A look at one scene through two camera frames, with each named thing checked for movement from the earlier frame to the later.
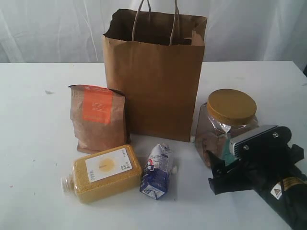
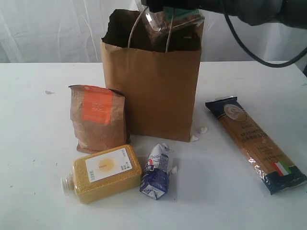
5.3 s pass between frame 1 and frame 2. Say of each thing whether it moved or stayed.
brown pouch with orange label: stayed
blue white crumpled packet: stayed
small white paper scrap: stayed
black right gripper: moved
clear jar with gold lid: moved
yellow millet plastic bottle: stayed
